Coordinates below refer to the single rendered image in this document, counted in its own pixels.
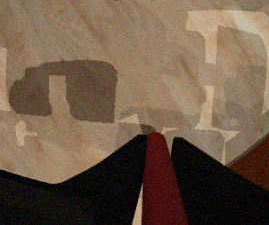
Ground dark red peg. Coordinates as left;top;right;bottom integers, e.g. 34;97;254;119
142;132;188;225

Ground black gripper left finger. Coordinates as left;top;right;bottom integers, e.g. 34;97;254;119
0;133;147;225

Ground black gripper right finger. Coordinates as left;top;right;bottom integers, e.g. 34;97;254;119
170;137;269;225

